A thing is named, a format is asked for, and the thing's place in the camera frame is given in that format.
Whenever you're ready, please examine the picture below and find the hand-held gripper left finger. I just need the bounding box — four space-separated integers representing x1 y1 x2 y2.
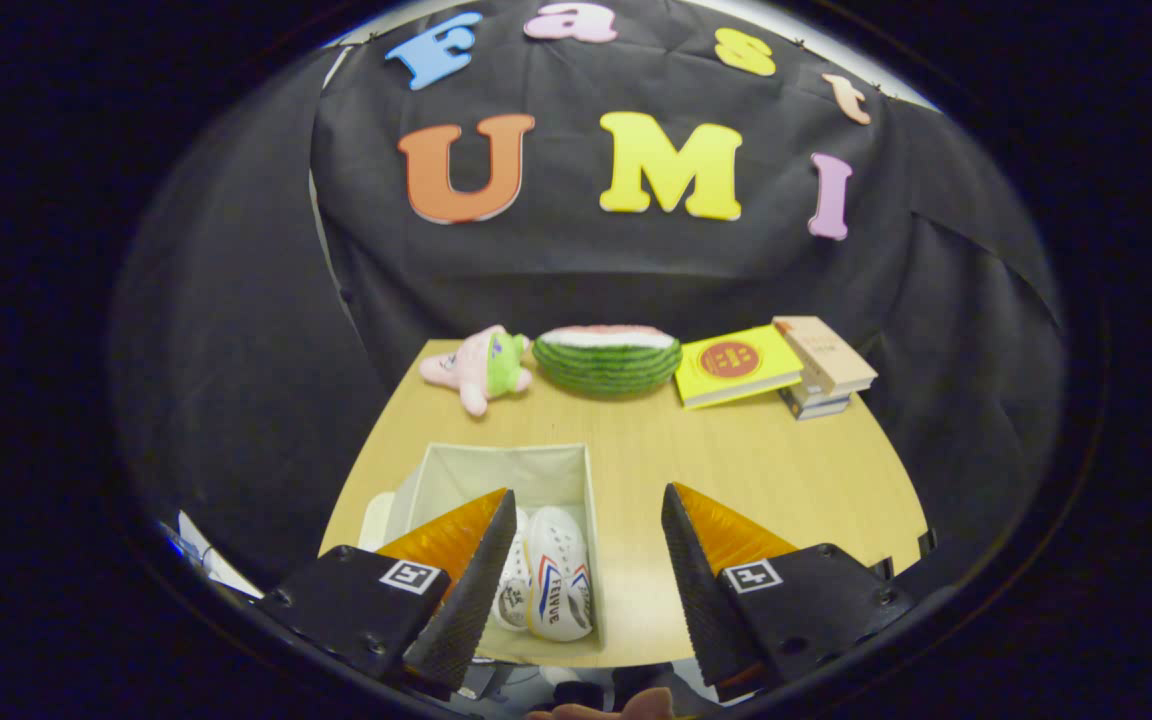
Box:
266 487 520 693

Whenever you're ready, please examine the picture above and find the tan book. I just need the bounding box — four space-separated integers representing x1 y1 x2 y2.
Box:
772 316 879 397

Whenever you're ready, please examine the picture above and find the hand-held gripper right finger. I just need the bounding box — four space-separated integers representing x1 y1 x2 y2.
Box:
659 482 917 699

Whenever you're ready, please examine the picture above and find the pink and green plush toy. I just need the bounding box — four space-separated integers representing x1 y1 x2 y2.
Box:
420 325 534 417

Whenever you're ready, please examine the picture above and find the beige fabric storage box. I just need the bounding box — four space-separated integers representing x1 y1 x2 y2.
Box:
361 442 607 668

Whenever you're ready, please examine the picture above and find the dark cover book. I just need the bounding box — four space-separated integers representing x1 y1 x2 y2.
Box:
779 388 852 421

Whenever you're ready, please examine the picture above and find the white shoe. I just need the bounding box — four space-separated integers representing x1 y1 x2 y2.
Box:
489 508 535 633
524 506 595 643

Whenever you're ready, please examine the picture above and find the yellow book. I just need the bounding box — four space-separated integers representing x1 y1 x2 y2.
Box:
674 324 805 411

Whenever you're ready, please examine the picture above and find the watermelon slice plush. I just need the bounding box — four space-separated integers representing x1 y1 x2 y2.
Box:
533 324 684 397

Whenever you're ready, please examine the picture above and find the grey cover book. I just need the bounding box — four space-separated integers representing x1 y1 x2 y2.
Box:
794 370 853 407

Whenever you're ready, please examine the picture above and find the white paper sheet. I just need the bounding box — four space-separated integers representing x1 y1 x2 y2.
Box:
174 510 262 601

